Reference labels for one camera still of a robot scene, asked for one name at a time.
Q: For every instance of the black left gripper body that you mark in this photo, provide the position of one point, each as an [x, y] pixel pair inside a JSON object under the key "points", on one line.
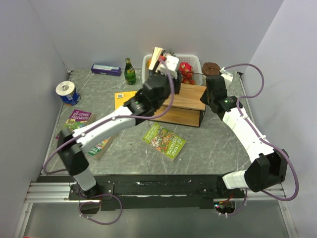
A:
{"points": [[162, 100]]}

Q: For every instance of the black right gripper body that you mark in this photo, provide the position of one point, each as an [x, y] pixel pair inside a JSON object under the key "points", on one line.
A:
{"points": [[205, 98]]}

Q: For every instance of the dark blue paperback book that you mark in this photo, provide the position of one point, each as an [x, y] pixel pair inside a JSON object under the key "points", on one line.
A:
{"points": [[157, 52]]}

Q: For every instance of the green 65-storey treehouse book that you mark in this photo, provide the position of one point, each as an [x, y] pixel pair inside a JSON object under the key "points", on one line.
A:
{"points": [[167, 142]]}

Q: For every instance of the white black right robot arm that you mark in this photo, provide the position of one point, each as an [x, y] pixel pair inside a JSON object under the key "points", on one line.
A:
{"points": [[268, 166]]}

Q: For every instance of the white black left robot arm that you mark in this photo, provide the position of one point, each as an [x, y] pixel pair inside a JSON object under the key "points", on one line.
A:
{"points": [[73, 145]]}

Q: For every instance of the white plastic fruit basket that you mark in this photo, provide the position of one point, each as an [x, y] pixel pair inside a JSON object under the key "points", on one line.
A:
{"points": [[191, 59]]}

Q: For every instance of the jar with brown lid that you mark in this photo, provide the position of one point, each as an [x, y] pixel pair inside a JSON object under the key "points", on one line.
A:
{"points": [[210, 68]]}

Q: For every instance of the wooden two-tier shelf rack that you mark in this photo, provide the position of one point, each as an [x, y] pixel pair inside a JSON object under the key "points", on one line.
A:
{"points": [[187, 109]]}

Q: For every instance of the green glass bottle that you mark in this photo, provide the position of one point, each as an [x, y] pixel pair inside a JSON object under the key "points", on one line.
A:
{"points": [[129, 72]]}

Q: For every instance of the yellow book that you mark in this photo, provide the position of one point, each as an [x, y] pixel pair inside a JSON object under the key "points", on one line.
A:
{"points": [[121, 97]]}

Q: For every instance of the toy dragon fruit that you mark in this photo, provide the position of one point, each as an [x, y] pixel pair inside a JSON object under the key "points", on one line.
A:
{"points": [[186, 70]]}

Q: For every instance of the purple rectangular box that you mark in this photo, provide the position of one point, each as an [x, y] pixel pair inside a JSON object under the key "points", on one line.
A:
{"points": [[104, 69]]}

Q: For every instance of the purple 117-storey treehouse book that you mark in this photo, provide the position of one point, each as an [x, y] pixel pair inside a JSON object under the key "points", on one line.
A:
{"points": [[78, 119]]}

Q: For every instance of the green 104-storey treehouse book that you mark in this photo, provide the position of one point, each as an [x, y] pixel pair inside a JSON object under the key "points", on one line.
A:
{"points": [[97, 151]]}

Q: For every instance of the blue tin can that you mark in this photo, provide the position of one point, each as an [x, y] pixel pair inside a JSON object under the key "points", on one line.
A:
{"points": [[71, 99]]}

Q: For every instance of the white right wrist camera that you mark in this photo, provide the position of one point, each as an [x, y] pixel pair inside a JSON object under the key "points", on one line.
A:
{"points": [[228, 77]]}

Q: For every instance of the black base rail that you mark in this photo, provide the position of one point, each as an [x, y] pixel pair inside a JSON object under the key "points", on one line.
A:
{"points": [[150, 191]]}

